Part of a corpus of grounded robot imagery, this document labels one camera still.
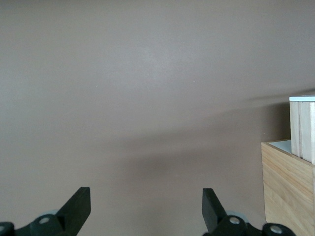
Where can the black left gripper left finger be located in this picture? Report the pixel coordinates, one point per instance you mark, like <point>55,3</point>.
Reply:
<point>73,214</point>

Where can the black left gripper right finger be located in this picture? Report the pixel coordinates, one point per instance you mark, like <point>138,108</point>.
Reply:
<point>212,214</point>

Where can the wooden drawer cabinet box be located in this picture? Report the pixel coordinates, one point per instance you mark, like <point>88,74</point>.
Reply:
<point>288,191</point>

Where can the brown table cover mat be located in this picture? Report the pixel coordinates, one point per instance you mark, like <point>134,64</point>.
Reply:
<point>147,73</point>

